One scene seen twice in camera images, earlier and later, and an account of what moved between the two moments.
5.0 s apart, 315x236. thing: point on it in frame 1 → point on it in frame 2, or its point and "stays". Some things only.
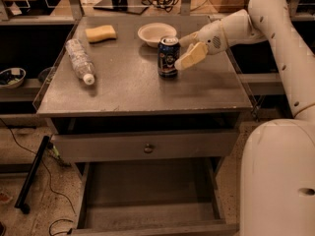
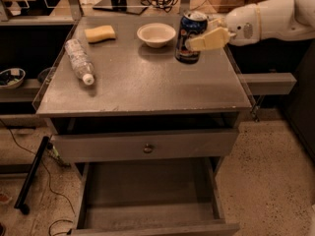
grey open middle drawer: x=154 y=197 stays
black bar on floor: x=21 y=200 stays
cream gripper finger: x=195 y=53 → x=218 y=37
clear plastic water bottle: x=81 y=60 stays
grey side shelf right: x=264 y=84 stays
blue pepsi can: x=168 y=50 → x=192 y=25
